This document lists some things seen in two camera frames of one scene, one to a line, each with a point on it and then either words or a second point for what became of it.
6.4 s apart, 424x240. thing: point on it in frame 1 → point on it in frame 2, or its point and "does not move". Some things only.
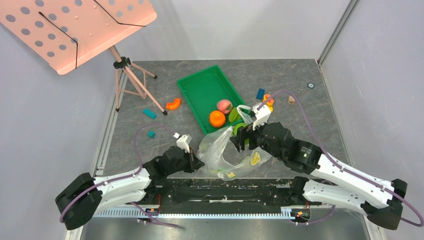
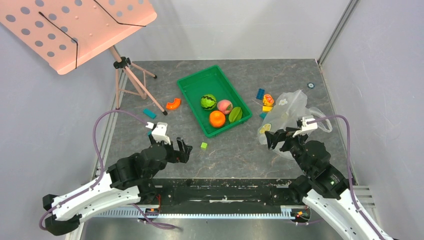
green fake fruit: x=236 y=128 → x=208 y=102
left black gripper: x=194 y=163 → x=181 y=155
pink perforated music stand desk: x=65 y=33 does not move
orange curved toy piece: x=174 y=105 does not move
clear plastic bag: x=210 y=152 → x=290 y=110
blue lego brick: x=260 y=93 does not move
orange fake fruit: x=217 y=118 does not move
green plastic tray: x=203 y=90 does not move
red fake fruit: x=225 y=106 does not move
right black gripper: x=247 y=136 → x=286 y=141
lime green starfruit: x=233 y=115 does not move
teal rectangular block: x=149 y=113 does not move
